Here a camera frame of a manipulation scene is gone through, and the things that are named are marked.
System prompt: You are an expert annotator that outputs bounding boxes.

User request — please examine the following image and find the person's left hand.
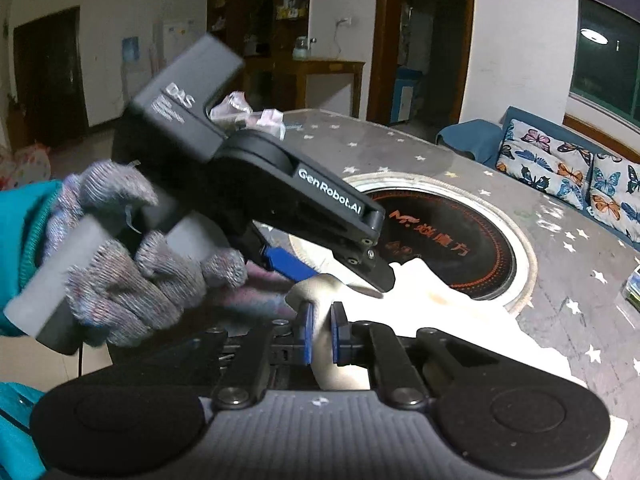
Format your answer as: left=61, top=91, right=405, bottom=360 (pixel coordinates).
left=42, top=160, right=248, bottom=349

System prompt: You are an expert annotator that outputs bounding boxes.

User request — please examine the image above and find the dark window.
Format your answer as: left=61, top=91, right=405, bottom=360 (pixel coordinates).
left=570, top=0, right=640, bottom=126

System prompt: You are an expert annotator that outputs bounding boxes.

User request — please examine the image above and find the wooden door frame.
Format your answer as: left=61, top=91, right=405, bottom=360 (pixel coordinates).
left=367, top=0, right=476, bottom=128

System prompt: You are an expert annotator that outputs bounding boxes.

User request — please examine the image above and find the white blue water dispenser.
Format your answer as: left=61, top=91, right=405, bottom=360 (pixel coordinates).
left=121, top=36, right=146, bottom=99

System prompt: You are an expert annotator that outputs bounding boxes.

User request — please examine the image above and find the round built-in induction cooker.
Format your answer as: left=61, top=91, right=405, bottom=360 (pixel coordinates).
left=290, top=172, right=538, bottom=316

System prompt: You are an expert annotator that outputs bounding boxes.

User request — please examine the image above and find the grey star-print tablecloth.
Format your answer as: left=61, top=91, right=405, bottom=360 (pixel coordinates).
left=210, top=107, right=640, bottom=480

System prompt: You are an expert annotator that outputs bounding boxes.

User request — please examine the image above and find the person's teal jacket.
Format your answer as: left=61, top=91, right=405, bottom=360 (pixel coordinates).
left=0, top=382, right=49, bottom=480

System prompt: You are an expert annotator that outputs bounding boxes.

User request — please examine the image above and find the floral printed cloth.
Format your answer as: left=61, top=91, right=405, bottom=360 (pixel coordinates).
left=0, top=144, right=52, bottom=191

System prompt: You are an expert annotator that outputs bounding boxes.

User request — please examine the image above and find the white blue appliance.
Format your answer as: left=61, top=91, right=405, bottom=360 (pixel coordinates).
left=392, top=67, right=422, bottom=123

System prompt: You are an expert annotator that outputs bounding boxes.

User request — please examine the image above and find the butterfly print cushion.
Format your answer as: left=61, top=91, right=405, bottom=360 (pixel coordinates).
left=495, top=119, right=596, bottom=211
left=590, top=152, right=640, bottom=243

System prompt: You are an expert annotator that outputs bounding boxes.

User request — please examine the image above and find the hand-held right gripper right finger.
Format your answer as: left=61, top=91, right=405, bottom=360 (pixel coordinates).
left=329, top=301, right=484, bottom=410

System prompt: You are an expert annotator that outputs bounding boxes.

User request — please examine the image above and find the white plastic bag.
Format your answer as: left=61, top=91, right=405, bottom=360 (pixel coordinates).
left=210, top=91, right=254, bottom=121

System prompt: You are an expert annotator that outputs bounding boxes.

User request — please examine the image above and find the clear plastic box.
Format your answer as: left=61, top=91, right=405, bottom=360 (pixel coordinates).
left=622, top=265, right=640, bottom=308

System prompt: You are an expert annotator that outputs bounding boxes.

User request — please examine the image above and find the blue sofa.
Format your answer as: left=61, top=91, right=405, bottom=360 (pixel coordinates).
left=435, top=106, right=640, bottom=251

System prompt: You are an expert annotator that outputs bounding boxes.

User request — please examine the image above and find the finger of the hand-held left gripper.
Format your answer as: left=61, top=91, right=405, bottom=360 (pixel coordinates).
left=252, top=156, right=397, bottom=294
left=244, top=222, right=322, bottom=285

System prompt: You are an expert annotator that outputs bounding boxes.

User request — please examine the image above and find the wooden shelf cabinet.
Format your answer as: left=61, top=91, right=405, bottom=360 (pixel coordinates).
left=206, top=0, right=313, bottom=61

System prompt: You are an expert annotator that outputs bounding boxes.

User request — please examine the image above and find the person's left forearm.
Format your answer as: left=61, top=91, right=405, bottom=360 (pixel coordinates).
left=0, top=180, right=63, bottom=338

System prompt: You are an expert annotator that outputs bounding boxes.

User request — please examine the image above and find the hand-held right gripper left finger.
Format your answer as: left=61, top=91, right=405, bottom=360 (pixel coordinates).
left=164, top=301, right=316, bottom=409

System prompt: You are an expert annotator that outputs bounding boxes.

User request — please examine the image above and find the cream garment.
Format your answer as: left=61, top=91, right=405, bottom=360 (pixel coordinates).
left=285, top=257, right=628, bottom=480

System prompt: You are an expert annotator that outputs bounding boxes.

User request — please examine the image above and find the wooden sideboard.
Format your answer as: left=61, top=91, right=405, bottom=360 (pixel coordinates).
left=242, top=57, right=367, bottom=118

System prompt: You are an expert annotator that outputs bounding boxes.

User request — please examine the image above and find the dark wooden door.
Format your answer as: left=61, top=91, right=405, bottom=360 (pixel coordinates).
left=12, top=6, right=91, bottom=148

